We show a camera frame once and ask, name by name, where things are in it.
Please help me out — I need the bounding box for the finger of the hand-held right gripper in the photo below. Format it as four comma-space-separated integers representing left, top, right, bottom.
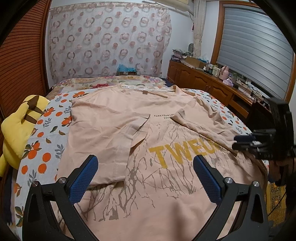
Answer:
235, 134, 257, 143
232, 142, 259, 151

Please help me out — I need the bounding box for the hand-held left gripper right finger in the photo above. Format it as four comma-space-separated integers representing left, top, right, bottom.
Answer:
193, 155, 270, 241

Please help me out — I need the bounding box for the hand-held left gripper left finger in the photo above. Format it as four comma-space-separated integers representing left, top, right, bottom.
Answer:
22, 155, 99, 241

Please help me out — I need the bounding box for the peach printed t-shirt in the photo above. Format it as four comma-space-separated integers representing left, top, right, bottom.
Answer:
57, 84, 270, 241

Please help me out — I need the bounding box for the orange fruit print bedsheet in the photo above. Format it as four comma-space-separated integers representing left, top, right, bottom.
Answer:
13, 89, 270, 232

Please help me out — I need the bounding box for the yellow patterned cloth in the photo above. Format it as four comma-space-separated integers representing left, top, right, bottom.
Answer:
266, 183, 287, 214

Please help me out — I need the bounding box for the wooden cabinet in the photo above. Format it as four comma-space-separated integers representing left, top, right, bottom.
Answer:
167, 59, 273, 121

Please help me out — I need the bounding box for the yellow plush toy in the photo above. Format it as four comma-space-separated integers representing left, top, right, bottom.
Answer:
0, 95, 50, 175

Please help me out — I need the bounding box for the grey window blind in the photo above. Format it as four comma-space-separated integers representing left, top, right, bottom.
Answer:
216, 5, 295, 100

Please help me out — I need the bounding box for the cardboard box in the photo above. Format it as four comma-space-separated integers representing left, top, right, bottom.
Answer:
185, 56, 207, 69

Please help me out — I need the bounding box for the floral blanket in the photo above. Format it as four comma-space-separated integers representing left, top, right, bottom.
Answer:
52, 75, 171, 93

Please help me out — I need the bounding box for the teal cloth bundle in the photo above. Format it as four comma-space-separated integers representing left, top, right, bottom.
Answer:
117, 64, 137, 76

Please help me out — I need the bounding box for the lace curtain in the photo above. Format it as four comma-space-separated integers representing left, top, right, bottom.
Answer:
193, 0, 210, 58

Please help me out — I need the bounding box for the wooden louvered door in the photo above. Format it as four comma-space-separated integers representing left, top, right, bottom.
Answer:
0, 0, 51, 116

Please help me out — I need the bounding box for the air conditioner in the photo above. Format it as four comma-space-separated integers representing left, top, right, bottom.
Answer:
142, 0, 192, 12

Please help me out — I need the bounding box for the black cable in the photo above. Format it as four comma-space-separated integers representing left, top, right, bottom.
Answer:
267, 160, 296, 214

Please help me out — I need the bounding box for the circle patterned wall cloth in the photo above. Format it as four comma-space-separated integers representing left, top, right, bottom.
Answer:
48, 2, 173, 78

